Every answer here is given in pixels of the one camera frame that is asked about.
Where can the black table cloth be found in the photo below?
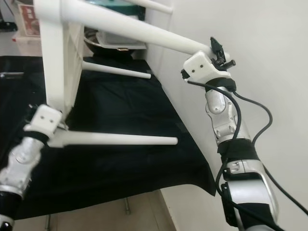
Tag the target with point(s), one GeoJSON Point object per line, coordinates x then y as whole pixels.
{"type": "Point", "coordinates": [125, 106]}

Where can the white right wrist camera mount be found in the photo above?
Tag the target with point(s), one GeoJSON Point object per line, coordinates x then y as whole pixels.
{"type": "Point", "coordinates": [202, 67]}

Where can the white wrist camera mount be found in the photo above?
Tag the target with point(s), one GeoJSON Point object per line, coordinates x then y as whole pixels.
{"type": "Point", "coordinates": [45, 120]}
{"type": "Point", "coordinates": [202, 67]}

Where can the grey metal table leg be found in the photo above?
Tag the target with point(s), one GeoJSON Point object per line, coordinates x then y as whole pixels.
{"type": "Point", "coordinates": [48, 223]}
{"type": "Point", "coordinates": [126, 206]}

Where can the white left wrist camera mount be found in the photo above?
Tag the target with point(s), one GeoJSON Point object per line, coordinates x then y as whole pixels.
{"type": "Point", "coordinates": [45, 120]}

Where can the black round wok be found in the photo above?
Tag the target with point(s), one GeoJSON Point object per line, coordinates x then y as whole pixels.
{"type": "Point", "coordinates": [94, 47]}

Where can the storage box with red print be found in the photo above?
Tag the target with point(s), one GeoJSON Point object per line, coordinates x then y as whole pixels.
{"type": "Point", "coordinates": [28, 19]}

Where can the white plastic table top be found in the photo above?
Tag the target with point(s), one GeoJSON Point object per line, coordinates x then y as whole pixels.
{"type": "Point", "coordinates": [53, 57]}

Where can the clear adhesive tape strip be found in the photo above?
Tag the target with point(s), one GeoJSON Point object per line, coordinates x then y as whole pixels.
{"type": "Point", "coordinates": [10, 75]}

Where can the green floor mop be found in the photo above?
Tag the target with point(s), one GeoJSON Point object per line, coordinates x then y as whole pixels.
{"type": "Point", "coordinates": [7, 25]}

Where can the clear plastic container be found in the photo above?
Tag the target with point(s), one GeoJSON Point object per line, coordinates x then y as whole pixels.
{"type": "Point", "coordinates": [120, 41]}

